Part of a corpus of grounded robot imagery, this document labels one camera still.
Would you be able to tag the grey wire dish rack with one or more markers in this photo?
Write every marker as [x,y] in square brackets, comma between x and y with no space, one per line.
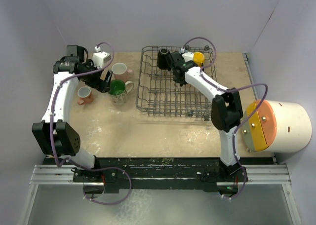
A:
[158,95]

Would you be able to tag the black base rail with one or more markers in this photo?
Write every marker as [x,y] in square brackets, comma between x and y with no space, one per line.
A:
[210,175]

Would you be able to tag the cream white mug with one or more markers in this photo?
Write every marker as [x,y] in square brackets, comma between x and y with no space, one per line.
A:
[119,91]

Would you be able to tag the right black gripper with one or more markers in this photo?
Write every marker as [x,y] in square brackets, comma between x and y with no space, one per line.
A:
[181,81]

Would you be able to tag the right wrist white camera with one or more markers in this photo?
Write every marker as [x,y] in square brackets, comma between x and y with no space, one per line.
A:
[187,55]

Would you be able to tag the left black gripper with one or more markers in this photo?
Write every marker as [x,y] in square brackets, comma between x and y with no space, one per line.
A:
[97,84]

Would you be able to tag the small salmon pink cup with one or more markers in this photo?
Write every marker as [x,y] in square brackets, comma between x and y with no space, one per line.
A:
[85,96]

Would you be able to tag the black mug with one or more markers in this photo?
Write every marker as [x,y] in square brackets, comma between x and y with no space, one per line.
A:
[162,64]

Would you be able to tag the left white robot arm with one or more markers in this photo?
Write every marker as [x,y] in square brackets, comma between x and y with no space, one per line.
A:
[54,135]

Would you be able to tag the yellow mug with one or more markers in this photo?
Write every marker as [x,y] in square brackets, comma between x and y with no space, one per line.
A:
[199,58]

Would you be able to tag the white cylinder with orange lid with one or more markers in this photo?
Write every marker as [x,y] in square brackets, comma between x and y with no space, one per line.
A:
[277,127]

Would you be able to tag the pink faceted mug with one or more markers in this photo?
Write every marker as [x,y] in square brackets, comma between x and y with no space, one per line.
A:
[122,72]

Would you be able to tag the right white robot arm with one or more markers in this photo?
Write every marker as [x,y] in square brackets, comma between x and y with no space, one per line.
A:
[226,109]

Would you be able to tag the aluminium frame rail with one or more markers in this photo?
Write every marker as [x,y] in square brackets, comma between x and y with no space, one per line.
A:
[256,174]

